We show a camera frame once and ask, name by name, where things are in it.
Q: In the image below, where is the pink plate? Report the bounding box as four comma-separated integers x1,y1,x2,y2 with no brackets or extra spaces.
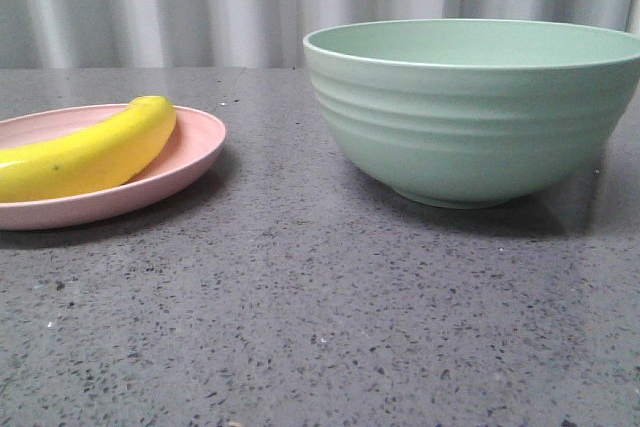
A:
1,104,226,230

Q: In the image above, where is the green ribbed bowl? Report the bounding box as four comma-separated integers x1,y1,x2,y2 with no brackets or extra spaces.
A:
303,19,639,208

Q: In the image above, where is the yellow banana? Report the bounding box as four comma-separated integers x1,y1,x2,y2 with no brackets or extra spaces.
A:
1,96,177,203

